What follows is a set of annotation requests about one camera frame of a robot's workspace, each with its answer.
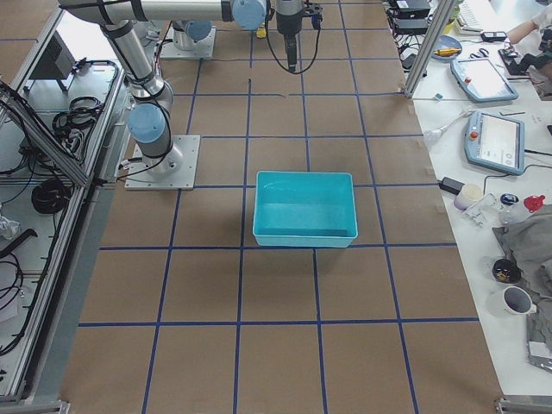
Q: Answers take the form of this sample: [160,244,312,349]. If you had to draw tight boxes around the lower teach pendant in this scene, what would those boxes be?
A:
[464,110,525,176]

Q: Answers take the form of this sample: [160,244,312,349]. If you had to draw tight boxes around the white mug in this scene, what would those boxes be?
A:
[486,285,536,317]

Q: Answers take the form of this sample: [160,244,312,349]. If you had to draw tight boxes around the grey cloth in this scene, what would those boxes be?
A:
[492,204,551,348]

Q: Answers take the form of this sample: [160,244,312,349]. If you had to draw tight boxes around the teach pendant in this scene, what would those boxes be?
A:
[450,58,518,103]
[464,110,525,176]

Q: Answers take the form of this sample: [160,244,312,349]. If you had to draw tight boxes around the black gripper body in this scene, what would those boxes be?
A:
[275,0,323,35]

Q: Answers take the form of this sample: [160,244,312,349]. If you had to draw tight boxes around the blue plate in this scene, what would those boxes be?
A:
[432,34,462,61]

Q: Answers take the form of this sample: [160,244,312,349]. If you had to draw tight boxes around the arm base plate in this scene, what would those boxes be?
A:
[160,27,216,60]
[124,135,201,191]

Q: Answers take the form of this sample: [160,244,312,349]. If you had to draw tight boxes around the yellow beetle toy car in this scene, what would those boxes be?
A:
[256,27,267,39]

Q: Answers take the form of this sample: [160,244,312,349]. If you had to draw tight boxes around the black power adapter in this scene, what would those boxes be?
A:
[438,177,465,196]

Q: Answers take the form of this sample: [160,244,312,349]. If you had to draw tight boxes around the teal plastic bin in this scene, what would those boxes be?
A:
[253,171,359,248]

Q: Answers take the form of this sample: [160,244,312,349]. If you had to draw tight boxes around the upper teach pendant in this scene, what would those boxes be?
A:
[450,58,518,103]

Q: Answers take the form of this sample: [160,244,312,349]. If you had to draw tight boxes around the aluminium frame post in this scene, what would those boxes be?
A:
[404,0,455,98]

